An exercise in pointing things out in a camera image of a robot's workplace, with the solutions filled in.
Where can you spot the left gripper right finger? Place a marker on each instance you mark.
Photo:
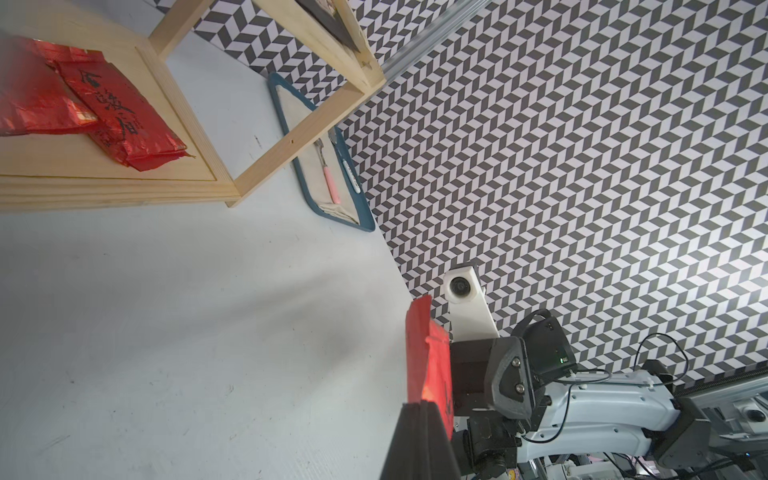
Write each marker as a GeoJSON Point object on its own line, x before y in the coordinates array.
{"type": "Point", "coordinates": [438, 461]}

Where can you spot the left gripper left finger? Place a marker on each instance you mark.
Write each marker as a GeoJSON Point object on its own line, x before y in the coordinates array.
{"type": "Point", "coordinates": [403, 459]}

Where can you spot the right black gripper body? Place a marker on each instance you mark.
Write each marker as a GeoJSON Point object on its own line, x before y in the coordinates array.
{"type": "Point", "coordinates": [492, 375]}

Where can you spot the red tea bag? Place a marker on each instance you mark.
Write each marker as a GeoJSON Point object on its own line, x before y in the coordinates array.
{"type": "Point", "coordinates": [131, 131]}
{"type": "Point", "coordinates": [429, 375]}
{"type": "Point", "coordinates": [35, 99]}

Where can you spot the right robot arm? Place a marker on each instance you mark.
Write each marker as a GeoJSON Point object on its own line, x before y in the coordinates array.
{"type": "Point", "coordinates": [581, 411]}

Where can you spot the wooden two-tier shelf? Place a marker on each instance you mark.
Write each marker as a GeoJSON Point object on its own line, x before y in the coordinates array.
{"type": "Point", "coordinates": [41, 172]}

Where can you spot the teal tray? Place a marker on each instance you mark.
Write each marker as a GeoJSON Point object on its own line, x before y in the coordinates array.
{"type": "Point", "coordinates": [367, 221]}

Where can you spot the beige cloth on tray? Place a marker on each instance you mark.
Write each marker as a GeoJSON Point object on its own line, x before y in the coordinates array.
{"type": "Point", "coordinates": [308, 167]}

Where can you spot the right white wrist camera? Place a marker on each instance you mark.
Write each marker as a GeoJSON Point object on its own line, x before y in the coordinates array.
{"type": "Point", "coordinates": [468, 303]}

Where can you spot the pink handled spoon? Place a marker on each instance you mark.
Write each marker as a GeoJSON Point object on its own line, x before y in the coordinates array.
{"type": "Point", "coordinates": [328, 176]}

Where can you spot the white handled spoon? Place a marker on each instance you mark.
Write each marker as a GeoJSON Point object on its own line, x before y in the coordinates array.
{"type": "Point", "coordinates": [334, 137]}

